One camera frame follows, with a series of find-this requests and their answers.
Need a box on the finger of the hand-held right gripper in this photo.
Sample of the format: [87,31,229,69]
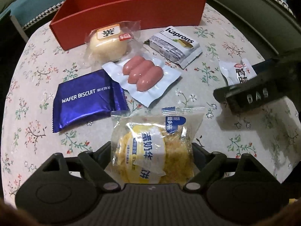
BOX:
[240,48,301,85]

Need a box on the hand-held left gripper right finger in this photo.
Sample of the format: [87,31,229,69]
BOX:
[185,142,268,192]

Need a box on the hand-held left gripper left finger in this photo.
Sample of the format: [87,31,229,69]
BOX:
[36,141,119,192]

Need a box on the white red fruit packet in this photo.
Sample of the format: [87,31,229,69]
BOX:
[219,58,257,86]

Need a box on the clear yellow pastry packet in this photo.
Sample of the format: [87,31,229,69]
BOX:
[103,107,205,184]

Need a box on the white grey cake packet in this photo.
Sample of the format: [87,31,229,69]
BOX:
[143,26,203,70]

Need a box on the pink sausage vacuum packet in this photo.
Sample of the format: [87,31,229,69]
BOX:
[102,55,182,109]

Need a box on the clear white bun packet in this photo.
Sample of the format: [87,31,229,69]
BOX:
[82,21,141,68]

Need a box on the red cardboard box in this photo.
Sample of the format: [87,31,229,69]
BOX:
[49,0,205,51]

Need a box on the blue wafer biscuit packet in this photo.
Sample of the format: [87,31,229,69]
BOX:
[52,69,130,133]

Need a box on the green sofa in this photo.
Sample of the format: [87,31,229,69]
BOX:
[183,0,301,56]

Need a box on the dark grey side table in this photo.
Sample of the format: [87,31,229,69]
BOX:
[0,7,30,43]

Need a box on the teal bear print sofa cover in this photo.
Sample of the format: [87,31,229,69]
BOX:
[0,0,71,29]

